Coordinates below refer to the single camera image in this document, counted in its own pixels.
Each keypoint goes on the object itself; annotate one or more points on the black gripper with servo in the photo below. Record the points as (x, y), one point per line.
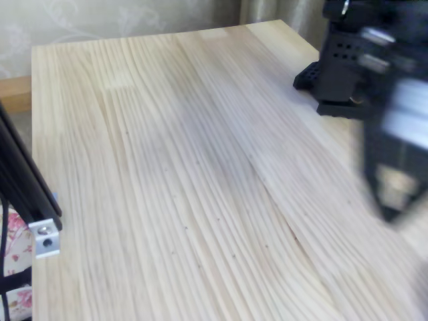
(391, 187)

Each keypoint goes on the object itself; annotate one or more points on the black robot arm with base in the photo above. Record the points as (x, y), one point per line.
(334, 77)

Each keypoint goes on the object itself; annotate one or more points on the olive curtain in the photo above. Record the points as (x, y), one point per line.
(284, 16)

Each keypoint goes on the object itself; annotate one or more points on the floral fabric cushion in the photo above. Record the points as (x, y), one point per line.
(18, 247)

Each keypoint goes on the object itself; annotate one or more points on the orange wooden board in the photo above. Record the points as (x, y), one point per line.
(15, 97)

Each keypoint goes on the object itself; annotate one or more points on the silver metal mounting bracket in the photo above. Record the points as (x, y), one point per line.
(45, 240)

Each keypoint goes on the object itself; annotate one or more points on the aluminium extrusion rail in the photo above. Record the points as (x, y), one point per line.
(20, 174)

